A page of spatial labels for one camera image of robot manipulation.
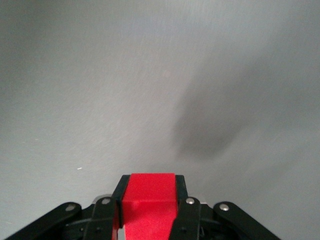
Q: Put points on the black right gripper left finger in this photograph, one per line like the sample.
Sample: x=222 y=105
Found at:
x=102 y=215

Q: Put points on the red cube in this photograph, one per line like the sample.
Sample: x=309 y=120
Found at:
x=150 y=190

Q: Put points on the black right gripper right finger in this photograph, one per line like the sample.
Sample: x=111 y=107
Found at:
x=192 y=215

